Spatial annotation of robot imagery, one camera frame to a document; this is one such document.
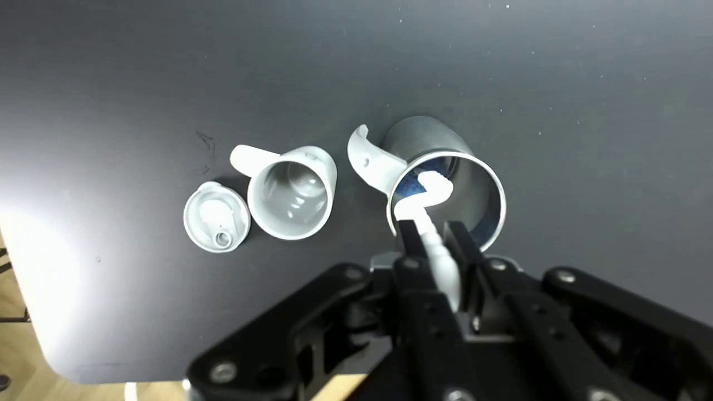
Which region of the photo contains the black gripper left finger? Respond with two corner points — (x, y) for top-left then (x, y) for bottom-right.
(185, 219), (478, 401)

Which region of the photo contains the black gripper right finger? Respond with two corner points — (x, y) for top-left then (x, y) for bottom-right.
(443, 219), (713, 401)

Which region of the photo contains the white bottle brush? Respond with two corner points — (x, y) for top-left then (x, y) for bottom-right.
(391, 167), (463, 312)

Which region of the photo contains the stainless steel flask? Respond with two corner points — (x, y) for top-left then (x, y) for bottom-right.
(346, 114), (511, 256)

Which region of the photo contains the white ceramic mug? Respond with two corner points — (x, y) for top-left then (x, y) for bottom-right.
(227, 142), (342, 243)

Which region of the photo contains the round white lid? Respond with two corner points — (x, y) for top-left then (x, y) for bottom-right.
(180, 179), (255, 256)

